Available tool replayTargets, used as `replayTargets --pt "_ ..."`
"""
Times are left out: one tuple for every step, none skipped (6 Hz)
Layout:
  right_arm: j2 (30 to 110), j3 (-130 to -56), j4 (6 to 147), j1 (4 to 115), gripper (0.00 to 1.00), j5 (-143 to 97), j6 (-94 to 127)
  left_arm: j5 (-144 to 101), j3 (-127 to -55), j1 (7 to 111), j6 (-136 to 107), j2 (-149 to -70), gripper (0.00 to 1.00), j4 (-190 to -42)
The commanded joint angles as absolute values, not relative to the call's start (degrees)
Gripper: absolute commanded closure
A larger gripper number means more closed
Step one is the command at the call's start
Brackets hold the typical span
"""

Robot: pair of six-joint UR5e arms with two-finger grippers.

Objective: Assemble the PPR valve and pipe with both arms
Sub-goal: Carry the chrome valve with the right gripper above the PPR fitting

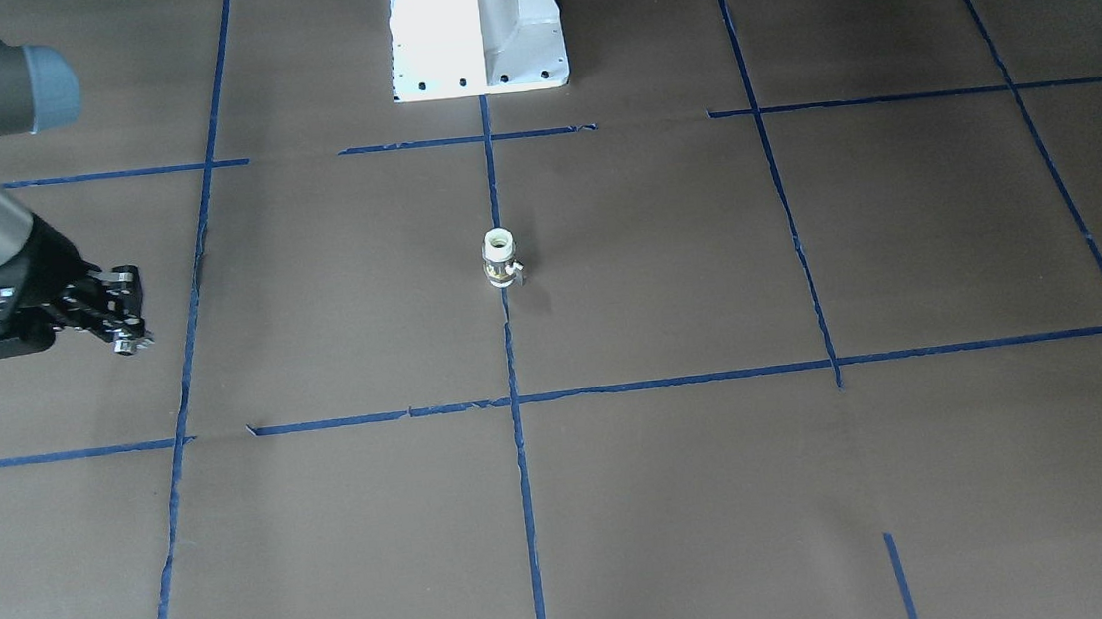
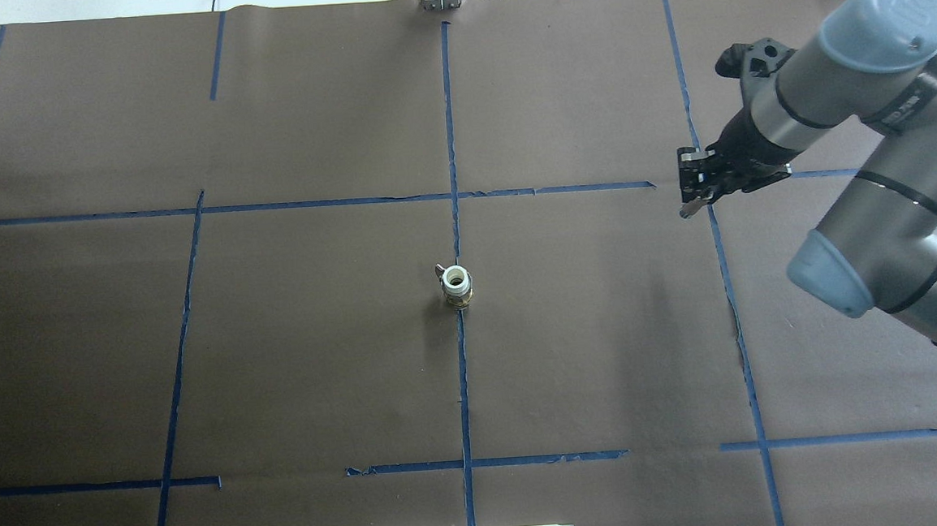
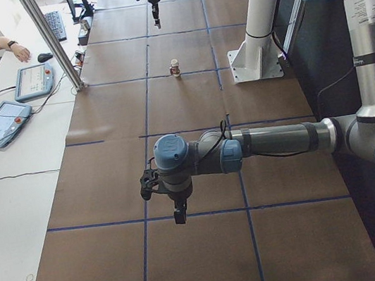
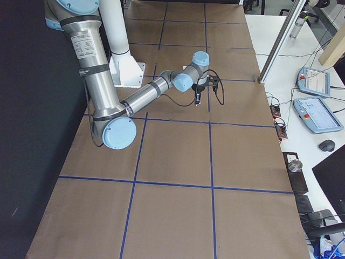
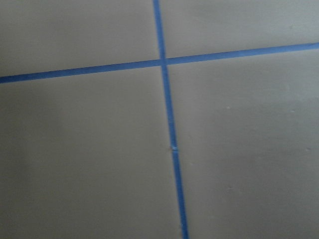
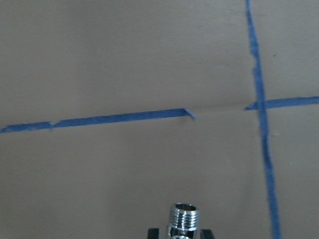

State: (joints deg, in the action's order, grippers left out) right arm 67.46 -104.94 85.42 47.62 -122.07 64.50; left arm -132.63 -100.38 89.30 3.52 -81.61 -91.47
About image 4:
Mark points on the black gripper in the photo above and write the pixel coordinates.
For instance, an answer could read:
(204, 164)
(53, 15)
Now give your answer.
(198, 88)

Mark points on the white pedestal column base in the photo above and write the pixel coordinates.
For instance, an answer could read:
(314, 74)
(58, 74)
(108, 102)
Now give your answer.
(125, 70)

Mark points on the metal cylinder weight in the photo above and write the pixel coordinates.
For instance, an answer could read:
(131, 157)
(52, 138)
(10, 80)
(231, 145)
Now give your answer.
(294, 166)

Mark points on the clear water bottle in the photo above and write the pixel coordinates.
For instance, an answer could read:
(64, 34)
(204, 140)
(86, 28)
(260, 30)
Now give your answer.
(303, 16)

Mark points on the teach pendant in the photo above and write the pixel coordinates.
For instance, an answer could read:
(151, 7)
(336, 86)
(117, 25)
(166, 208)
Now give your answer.
(315, 82)
(316, 115)

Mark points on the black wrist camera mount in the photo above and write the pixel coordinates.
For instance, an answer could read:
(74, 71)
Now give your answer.
(212, 81)

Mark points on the aluminium frame post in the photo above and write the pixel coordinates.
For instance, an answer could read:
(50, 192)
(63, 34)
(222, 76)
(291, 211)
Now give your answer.
(282, 36)

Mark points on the black computer mouse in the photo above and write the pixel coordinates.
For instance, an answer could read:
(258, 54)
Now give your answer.
(327, 146)

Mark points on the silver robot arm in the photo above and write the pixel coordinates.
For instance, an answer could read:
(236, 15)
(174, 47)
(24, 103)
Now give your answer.
(111, 122)

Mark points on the orange black connector block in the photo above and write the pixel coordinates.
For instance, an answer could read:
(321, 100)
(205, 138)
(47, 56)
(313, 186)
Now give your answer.
(275, 111)

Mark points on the upper teach pendant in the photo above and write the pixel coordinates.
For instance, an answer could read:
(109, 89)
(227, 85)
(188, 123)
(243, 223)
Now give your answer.
(315, 82)

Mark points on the lower teach pendant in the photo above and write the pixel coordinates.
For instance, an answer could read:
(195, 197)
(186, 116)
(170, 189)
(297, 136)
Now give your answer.
(316, 115)

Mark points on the black box under weight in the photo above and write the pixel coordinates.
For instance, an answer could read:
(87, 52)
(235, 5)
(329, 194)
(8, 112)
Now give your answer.
(296, 179)

